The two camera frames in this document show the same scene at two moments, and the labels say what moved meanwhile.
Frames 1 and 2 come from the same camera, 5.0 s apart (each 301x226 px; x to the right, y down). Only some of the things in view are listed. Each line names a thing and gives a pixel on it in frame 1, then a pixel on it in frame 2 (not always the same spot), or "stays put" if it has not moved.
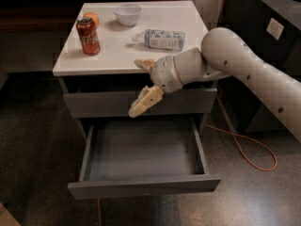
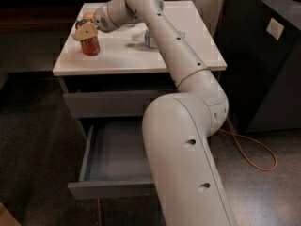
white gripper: (165, 73) to (101, 18)
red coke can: (88, 36) stays put
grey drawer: (143, 157) stays put
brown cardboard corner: (7, 218) stays put
